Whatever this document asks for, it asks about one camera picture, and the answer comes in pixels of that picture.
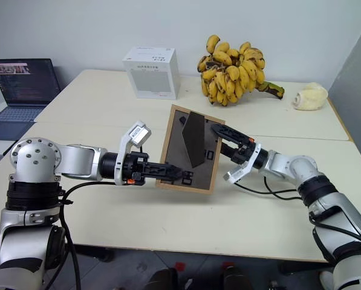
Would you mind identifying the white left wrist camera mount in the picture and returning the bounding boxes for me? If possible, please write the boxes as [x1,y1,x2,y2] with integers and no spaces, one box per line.
[114,120,153,186]

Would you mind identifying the wooden picture frame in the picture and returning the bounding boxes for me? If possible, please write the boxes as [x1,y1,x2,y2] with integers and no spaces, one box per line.
[154,104,226,196]

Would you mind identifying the dark rounded shape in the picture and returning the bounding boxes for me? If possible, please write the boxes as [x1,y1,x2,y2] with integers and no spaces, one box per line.
[149,266,179,290]

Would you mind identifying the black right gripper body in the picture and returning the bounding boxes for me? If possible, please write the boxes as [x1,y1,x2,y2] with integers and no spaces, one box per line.
[230,137,256,166]

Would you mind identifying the white cardboard box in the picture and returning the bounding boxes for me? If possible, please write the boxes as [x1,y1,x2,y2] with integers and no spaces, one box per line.
[121,46,181,100]

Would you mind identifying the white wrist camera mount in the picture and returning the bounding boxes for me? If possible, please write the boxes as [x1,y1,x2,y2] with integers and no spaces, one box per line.
[114,120,153,186]
[223,143,262,184]

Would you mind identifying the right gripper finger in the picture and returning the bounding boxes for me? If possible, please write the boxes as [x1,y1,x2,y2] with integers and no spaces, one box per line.
[220,144,238,159]
[210,123,250,146]

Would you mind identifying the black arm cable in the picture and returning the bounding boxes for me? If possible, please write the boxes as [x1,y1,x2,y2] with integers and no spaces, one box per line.
[233,176,304,202]
[57,179,118,290]

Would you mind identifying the grey partition panel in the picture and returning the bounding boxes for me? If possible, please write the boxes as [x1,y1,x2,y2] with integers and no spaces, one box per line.
[327,11,361,179]

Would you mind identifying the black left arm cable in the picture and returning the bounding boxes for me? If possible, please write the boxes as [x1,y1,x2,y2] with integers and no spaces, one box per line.
[57,179,118,290]

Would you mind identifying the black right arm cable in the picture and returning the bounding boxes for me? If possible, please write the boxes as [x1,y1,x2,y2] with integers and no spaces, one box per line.
[233,176,304,202]

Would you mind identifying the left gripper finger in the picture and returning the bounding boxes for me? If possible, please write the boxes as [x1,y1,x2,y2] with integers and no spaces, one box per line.
[145,173,186,183]
[146,162,186,175]

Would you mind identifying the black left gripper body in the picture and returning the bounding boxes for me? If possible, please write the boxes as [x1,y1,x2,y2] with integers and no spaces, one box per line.
[122,152,150,186]

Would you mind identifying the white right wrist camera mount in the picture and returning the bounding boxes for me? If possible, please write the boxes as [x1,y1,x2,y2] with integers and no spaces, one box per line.
[223,143,262,184]

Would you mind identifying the open dark blue laptop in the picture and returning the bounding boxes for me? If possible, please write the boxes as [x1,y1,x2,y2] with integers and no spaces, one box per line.
[0,57,62,140]

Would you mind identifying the cream white shell-like lump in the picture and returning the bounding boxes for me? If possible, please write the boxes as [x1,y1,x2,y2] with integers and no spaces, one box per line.
[290,82,329,111]

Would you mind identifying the yellow banana bunch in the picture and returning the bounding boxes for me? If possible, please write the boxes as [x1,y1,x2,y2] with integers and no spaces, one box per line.
[197,34,285,108]

